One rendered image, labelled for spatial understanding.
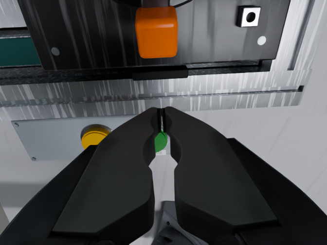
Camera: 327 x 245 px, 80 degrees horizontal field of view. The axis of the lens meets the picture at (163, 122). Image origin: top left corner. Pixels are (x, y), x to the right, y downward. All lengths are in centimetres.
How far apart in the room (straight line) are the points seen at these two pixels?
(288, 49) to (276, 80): 3
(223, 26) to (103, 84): 14
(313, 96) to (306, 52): 18
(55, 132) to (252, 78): 25
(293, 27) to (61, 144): 30
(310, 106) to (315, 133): 7
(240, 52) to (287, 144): 30
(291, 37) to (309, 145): 30
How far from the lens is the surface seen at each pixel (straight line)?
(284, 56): 26
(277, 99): 28
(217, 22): 21
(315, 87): 43
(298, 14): 25
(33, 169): 52
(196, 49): 21
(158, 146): 26
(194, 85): 23
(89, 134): 26
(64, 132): 28
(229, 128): 40
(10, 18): 31
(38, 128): 30
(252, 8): 21
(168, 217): 51
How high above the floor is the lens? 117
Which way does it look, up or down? 58 degrees down
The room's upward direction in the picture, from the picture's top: 177 degrees clockwise
